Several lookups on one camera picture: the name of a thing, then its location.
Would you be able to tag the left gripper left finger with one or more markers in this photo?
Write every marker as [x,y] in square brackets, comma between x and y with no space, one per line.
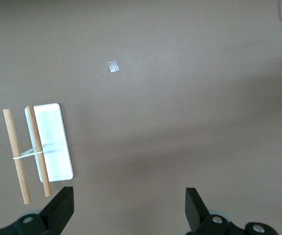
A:
[57,210]

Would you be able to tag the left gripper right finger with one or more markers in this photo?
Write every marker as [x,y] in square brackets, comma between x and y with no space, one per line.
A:
[204,222]

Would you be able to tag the white rack tray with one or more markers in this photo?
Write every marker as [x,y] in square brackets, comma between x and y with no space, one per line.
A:
[53,137]

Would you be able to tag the clear tape piece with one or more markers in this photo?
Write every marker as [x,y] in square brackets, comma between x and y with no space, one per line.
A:
[113,66]

